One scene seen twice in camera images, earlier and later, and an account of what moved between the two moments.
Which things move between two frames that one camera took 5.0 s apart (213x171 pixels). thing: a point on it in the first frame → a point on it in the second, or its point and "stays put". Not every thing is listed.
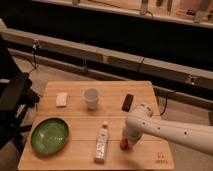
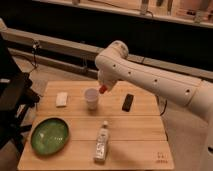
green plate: [49, 136] stays put
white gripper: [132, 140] → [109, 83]
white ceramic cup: [91, 96] stays put
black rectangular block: [126, 105] stays put
